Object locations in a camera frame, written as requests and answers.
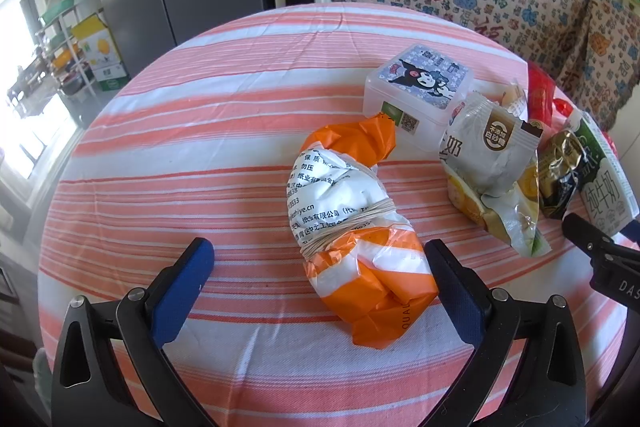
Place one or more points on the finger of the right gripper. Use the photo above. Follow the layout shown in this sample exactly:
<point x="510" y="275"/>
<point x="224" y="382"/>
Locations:
<point x="594" y="243"/>

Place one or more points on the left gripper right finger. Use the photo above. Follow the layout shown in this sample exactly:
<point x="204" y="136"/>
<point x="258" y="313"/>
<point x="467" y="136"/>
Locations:
<point x="548" y="386"/>

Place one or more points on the Kuromi plastic box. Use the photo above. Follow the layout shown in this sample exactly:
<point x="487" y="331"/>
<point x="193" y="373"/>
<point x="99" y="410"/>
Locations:
<point x="419" y="89"/>

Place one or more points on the red plastic bag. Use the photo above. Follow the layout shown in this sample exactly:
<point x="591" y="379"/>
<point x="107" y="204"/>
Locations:
<point x="565" y="108"/>

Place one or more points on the green storage rack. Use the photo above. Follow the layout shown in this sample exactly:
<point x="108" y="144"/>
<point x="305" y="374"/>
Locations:
<point x="57" y="52"/>

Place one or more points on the white milk powder sachet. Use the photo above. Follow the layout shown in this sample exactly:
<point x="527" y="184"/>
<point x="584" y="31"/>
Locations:
<point x="491" y="164"/>

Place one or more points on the orange white plastic bag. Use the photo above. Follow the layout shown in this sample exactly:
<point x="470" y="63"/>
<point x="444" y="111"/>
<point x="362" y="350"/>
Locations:
<point x="363" y="259"/>

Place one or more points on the red snack sachet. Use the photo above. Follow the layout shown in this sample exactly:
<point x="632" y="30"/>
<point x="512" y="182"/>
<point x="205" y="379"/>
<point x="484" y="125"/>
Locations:
<point x="541" y="89"/>

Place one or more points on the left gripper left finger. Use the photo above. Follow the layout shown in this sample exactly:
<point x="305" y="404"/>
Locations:
<point x="88" y="388"/>

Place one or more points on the yellow cardboard box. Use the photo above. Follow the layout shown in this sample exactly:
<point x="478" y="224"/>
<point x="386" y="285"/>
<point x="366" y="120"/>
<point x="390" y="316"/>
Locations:
<point x="100" y="51"/>

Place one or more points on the pink striped tablecloth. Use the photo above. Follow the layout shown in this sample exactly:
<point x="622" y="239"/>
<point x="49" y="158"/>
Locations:
<point x="201" y="144"/>

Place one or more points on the small cream candy wrapper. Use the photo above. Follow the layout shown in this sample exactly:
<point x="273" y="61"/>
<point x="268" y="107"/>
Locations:
<point x="514" y="100"/>

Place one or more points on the gold black foil wrapper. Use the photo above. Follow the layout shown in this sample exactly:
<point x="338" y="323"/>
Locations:
<point x="558" y="166"/>

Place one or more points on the white green milk carton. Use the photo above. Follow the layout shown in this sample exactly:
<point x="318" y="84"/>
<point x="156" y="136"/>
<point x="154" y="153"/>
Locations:
<point x="603" y="186"/>

